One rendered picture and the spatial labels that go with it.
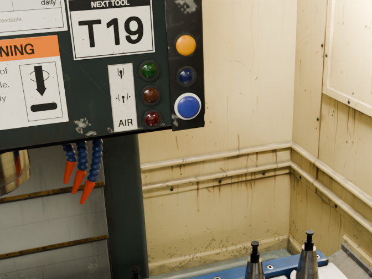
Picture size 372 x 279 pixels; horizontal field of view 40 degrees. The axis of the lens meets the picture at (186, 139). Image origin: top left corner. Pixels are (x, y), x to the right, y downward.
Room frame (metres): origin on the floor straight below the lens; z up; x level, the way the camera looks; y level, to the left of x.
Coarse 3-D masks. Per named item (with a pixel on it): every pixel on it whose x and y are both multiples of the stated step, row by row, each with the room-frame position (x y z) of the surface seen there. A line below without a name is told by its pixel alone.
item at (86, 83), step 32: (64, 0) 0.59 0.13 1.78; (160, 0) 0.62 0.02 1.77; (64, 32) 0.59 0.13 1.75; (160, 32) 0.62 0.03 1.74; (64, 64) 0.59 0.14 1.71; (96, 64) 0.60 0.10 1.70; (160, 64) 0.62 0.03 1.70; (96, 96) 0.60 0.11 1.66; (32, 128) 0.58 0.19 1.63; (64, 128) 0.59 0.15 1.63; (96, 128) 0.60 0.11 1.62; (160, 128) 0.63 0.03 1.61
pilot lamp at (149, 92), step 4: (152, 88) 0.61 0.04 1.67; (144, 92) 0.61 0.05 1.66; (148, 92) 0.61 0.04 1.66; (152, 92) 0.61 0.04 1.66; (156, 92) 0.61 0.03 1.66; (144, 96) 0.61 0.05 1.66; (148, 96) 0.61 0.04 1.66; (152, 96) 0.61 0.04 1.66; (156, 96) 0.61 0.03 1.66; (148, 100) 0.61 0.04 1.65; (152, 100) 0.61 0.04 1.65; (156, 100) 0.62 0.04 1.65
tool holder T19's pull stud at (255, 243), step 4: (252, 244) 0.77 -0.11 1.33; (256, 244) 0.77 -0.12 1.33; (252, 248) 0.78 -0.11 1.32; (256, 248) 0.77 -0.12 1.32; (252, 252) 0.78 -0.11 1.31; (256, 252) 0.77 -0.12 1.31; (252, 256) 0.77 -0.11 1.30; (256, 256) 0.77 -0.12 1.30; (252, 260) 0.77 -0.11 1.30; (256, 260) 0.77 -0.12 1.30
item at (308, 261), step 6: (306, 252) 0.80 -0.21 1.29; (312, 252) 0.79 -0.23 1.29; (300, 258) 0.80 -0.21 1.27; (306, 258) 0.79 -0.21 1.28; (312, 258) 0.79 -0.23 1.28; (300, 264) 0.80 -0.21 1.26; (306, 264) 0.79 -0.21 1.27; (312, 264) 0.79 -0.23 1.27; (300, 270) 0.80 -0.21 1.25; (306, 270) 0.79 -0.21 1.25; (312, 270) 0.79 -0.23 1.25; (300, 276) 0.79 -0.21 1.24; (306, 276) 0.79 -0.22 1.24; (312, 276) 0.79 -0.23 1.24; (318, 276) 0.80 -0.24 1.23
